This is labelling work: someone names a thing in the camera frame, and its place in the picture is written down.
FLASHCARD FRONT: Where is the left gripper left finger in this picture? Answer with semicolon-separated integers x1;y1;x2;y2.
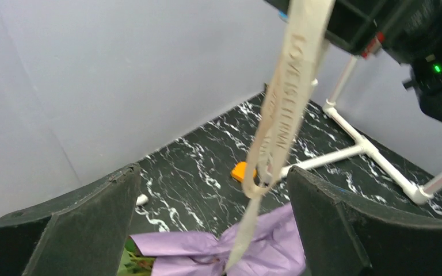
0;163;140;275

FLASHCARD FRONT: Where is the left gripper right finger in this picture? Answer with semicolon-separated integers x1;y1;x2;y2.
287;167;442;275

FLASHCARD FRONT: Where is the pink flower bunch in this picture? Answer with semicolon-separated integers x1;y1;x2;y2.
117;237;156;276

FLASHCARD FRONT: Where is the purple wrapping paper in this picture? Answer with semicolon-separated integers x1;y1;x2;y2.
131;204;306;276

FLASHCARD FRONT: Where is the cream ribbon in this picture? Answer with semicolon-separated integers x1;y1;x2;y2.
224;0;334;271

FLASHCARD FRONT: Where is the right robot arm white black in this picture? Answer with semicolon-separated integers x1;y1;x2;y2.
325;0;442;122

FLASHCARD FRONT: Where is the small spring connector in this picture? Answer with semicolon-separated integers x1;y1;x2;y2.
136;194;149;206

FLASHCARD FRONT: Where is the small orange object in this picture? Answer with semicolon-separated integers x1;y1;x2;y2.
230;162;247;183

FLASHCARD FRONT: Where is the white pvc pipe frame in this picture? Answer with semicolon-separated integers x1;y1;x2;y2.
279;56;442;205

